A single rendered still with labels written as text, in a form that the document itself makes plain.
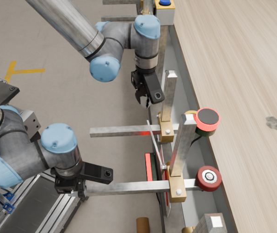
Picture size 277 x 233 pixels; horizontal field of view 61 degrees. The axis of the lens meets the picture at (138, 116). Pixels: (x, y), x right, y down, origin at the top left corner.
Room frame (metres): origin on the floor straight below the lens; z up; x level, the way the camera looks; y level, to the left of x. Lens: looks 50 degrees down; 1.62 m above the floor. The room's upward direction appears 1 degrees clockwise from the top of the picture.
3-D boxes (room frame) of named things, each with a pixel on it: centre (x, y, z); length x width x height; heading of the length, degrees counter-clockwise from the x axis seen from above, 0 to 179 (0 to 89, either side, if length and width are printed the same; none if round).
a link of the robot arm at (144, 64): (0.64, -0.02, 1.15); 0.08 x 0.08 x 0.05
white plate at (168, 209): (0.41, -0.10, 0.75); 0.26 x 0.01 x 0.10; 4
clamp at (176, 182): (0.36, -0.13, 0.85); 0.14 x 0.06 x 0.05; 4
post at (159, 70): (0.89, -0.10, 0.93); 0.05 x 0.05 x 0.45; 4
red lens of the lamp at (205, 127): (0.39, -0.18, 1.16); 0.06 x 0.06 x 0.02
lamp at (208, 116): (0.38, -0.18, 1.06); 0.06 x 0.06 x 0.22; 4
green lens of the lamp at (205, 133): (0.39, -0.18, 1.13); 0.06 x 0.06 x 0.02
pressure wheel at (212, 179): (0.35, -0.24, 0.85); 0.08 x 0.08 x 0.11
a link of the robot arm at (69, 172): (0.32, 0.19, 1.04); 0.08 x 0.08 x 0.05
